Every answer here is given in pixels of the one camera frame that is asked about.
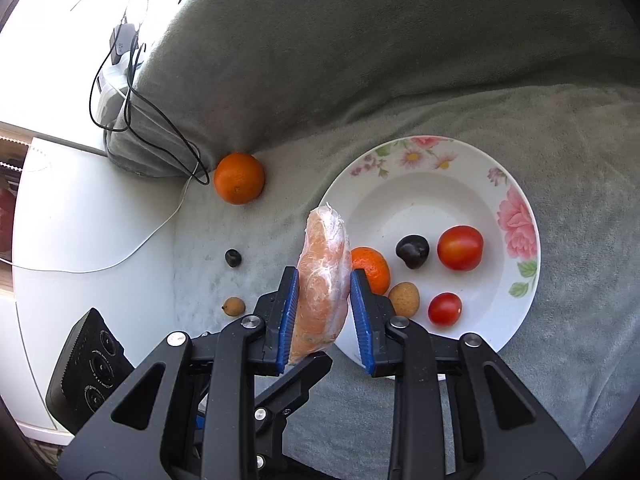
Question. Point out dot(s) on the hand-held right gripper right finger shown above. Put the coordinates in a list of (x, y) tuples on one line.
[(362, 325)]

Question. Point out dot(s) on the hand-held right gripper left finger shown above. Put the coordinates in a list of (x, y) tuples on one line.
[(287, 320)]

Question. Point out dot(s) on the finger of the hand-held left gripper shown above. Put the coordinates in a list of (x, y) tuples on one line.
[(300, 385)]

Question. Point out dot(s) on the large tan longan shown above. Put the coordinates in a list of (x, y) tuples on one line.
[(404, 299)]

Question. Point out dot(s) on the plastic-wrapped carrot piece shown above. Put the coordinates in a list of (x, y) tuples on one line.
[(322, 280)]

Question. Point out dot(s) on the small mandarin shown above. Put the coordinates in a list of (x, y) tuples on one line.
[(375, 267)]

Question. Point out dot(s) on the small red tomato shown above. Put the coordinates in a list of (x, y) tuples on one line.
[(445, 308)]

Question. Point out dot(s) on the dark purple fruit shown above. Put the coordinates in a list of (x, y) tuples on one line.
[(412, 251)]

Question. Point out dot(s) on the large red tomato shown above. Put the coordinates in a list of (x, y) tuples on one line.
[(460, 247)]

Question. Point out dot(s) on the floral white plate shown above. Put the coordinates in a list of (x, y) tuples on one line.
[(425, 195)]

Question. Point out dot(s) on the small tan longan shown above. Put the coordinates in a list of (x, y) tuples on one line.
[(234, 306)]

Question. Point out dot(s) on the small dark grape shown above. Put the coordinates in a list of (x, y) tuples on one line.
[(233, 257)]

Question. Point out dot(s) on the large orange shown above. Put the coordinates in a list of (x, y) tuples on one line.
[(239, 178)]

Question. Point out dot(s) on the white power strip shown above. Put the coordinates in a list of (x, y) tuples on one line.
[(107, 105)]

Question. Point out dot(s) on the light grey towel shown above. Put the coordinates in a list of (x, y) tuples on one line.
[(575, 160)]

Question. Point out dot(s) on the black charger adapter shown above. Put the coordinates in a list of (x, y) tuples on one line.
[(121, 42)]

